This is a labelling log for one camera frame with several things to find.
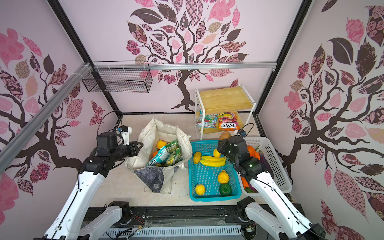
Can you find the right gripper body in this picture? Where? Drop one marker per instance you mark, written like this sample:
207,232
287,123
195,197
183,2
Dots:
225,149

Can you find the orange toy pumpkin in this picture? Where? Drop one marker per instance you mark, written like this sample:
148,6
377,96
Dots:
253,153

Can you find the yellow green candy bag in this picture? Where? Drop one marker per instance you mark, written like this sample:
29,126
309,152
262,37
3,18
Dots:
172,146
174,157

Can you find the black wire wall basket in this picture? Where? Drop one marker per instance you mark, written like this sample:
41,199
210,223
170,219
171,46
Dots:
119,77

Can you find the white plastic basket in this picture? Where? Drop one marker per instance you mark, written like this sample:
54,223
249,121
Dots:
272,161

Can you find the small yellow lemon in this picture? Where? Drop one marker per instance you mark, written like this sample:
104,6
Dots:
216,153

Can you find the teal plastic basket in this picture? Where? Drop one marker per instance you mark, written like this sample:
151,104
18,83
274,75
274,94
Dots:
208,177

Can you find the orange Fox's candy bag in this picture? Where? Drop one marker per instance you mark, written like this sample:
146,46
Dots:
228,121

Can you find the orange toy carrot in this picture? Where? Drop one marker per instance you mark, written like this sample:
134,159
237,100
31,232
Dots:
244,182

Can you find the purple onion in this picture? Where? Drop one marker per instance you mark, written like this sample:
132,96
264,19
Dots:
253,189

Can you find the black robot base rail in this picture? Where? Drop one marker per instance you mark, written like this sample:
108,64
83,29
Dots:
186,220

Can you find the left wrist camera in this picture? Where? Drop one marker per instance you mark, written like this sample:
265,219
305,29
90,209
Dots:
124,132

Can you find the yellow red peach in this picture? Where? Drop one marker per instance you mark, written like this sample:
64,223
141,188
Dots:
160,144

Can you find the green pepper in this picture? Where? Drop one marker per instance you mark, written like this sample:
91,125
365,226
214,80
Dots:
225,190

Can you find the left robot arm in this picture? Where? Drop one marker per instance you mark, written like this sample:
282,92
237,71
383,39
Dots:
112,149

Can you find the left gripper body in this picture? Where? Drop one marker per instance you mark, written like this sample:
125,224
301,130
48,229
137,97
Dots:
130,150

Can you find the green Fox's bag top shelf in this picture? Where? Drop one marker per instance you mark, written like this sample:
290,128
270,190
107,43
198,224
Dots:
159,158

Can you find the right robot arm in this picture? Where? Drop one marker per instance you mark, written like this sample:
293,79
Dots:
270,192

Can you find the wrinkled yellow fruit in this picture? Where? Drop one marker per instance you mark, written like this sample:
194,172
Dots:
197,157

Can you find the brown toy potato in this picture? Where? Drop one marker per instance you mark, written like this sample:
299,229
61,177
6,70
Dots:
225,135

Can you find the beige canvas grocery bag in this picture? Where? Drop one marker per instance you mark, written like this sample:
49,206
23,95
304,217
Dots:
158,177

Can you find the green Fox's candy bag lower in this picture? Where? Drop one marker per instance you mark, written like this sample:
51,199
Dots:
210,121

